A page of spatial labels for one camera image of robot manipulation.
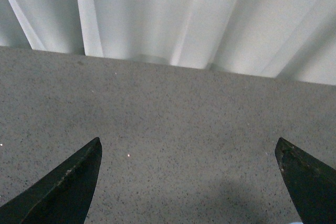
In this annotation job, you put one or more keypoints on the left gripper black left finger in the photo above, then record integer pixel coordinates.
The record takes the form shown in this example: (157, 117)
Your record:
(62, 196)

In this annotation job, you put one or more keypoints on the white curtain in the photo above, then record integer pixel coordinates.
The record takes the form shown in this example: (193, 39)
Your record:
(289, 39)

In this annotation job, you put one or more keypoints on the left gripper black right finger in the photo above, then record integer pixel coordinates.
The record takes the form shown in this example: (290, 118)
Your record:
(309, 181)

